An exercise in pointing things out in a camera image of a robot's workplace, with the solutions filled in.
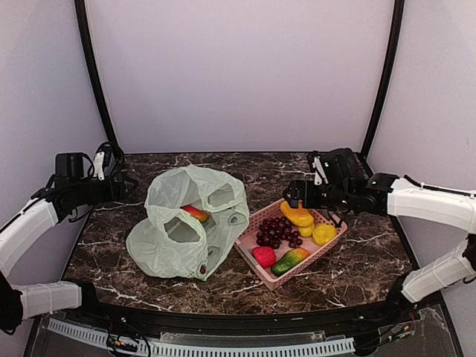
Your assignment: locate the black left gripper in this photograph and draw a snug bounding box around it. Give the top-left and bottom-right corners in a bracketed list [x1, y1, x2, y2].
[71, 172, 139, 205]

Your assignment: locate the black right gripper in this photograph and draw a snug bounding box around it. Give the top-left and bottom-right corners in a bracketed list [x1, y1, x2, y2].
[283, 179, 352, 208]

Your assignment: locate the yellow orange mango fruit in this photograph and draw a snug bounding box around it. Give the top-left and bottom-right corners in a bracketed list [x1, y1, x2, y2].
[280, 201, 314, 228]

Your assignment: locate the dark purple grape bunch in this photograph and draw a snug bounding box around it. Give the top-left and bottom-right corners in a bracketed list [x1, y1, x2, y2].
[255, 216, 303, 250]

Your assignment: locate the yellow pear fruit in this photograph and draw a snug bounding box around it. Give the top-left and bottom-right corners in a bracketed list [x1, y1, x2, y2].
[312, 224, 338, 246]

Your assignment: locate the green orange mango fruit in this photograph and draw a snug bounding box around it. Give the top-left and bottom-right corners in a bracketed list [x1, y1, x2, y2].
[271, 248, 310, 277]

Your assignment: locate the red apple fruit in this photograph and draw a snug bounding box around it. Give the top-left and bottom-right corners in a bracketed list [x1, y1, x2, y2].
[252, 246, 277, 269]

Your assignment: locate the red orange peach fruit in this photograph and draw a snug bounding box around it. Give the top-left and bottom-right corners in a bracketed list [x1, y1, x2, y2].
[181, 205, 209, 223]

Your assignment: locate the light green plastic bag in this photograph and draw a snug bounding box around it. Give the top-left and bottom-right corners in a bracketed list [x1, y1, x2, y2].
[126, 165, 250, 280]

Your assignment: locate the yellow corn cob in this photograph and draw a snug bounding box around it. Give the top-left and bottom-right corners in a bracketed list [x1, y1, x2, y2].
[297, 222, 315, 238]

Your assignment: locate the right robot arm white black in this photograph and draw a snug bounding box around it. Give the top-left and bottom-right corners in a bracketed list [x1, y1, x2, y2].
[283, 148, 475, 323]

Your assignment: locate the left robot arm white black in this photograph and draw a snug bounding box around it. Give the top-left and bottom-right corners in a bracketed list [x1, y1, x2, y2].
[1, 142, 127, 335]

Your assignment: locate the pink perforated plastic basket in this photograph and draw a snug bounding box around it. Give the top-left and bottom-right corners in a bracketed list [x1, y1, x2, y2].
[234, 199, 347, 291]

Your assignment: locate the clear acrylic front panel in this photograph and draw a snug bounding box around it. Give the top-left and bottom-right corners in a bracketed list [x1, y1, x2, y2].
[25, 309, 457, 356]

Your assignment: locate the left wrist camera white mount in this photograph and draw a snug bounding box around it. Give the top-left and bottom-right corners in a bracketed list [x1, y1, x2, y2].
[92, 142, 112, 181]

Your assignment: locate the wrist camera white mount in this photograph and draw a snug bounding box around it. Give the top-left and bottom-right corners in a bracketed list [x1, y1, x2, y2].
[92, 142, 112, 181]
[307, 151, 329, 186]

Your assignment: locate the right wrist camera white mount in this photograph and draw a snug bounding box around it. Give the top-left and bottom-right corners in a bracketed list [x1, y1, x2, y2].
[307, 151, 329, 186]

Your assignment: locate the black front curved rail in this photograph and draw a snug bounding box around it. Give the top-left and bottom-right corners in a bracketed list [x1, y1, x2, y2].
[53, 280, 411, 335]

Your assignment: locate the white slotted cable duct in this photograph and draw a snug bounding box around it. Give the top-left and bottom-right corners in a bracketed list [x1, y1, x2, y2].
[48, 318, 356, 357]

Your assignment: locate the black rear left frame post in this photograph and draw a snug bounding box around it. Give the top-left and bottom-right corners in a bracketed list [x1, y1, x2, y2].
[74, 0, 118, 146]

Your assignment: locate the black frame post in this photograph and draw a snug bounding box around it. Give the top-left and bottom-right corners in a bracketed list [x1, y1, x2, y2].
[360, 0, 405, 160]
[74, 0, 118, 146]

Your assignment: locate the black rear right frame post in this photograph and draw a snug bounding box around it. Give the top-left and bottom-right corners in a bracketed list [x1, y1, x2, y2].
[360, 0, 405, 160]

